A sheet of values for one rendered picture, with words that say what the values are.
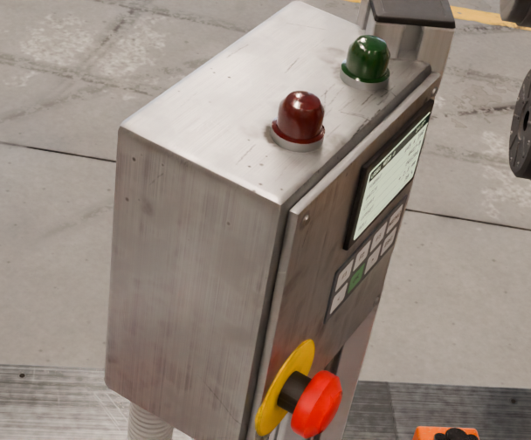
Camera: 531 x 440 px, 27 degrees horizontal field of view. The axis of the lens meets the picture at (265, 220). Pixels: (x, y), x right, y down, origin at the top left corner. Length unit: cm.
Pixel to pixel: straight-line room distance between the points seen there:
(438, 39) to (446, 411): 76
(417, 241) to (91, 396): 169
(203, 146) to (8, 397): 77
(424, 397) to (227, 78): 80
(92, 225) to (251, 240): 221
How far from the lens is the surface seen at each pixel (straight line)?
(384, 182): 59
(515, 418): 132
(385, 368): 248
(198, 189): 51
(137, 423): 75
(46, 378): 126
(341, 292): 62
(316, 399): 59
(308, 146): 52
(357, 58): 57
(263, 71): 57
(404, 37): 61
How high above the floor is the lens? 178
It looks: 40 degrees down
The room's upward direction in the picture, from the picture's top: 10 degrees clockwise
